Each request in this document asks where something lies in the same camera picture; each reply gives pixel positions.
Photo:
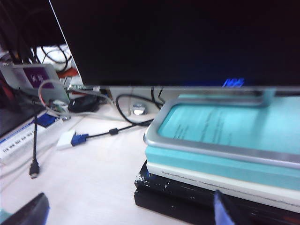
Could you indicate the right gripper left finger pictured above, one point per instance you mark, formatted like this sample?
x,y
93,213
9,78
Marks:
x,y
28,213

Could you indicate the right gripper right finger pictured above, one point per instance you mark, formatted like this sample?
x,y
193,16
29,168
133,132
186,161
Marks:
x,y
225,211

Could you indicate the white book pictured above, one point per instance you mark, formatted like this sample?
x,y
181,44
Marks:
x,y
187,173

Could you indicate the thick black flat box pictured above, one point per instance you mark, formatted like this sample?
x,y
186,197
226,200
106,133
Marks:
x,y
164,206

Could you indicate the silver monitor stand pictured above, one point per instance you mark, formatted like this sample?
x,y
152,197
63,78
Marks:
x,y
211,146

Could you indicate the thin black flat box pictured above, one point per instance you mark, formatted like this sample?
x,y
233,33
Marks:
x,y
159,182

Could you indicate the white printed cardboard box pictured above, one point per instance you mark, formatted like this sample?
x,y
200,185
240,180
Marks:
x,y
28,136

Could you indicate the white video adapter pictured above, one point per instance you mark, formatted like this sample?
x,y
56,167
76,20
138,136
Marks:
x,y
66,140

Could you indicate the teal book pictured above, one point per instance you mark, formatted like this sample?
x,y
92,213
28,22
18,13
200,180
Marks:
x,y
211,122

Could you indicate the black computer mouse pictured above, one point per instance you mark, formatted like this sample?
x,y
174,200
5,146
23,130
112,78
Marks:
x,y
83,104

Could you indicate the purple name sign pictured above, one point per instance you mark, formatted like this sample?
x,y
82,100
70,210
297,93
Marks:
x,y
35,77
58,89

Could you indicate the silver round desk grommet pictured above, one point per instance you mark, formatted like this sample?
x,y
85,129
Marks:
x,y
137,110

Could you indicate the large black AOC monitor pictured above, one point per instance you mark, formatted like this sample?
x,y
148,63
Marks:
x,y
178,37

